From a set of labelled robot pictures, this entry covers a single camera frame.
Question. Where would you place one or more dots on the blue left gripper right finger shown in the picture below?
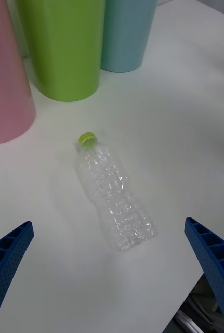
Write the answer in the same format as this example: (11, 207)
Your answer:
(215, 262)

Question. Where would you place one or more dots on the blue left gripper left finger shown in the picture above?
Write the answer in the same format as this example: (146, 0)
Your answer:
(5, 262)

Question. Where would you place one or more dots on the pink plastic bin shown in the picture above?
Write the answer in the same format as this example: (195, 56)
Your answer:
(5, 78)

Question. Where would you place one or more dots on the green plastic bin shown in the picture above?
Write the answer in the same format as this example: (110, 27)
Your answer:
(65, 46)

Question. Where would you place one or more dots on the pale blue plastic bin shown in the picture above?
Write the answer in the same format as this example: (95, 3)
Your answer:
(124, 33)

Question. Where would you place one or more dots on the clear bottle with green cap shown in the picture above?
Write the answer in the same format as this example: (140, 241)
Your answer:
(117, 192)

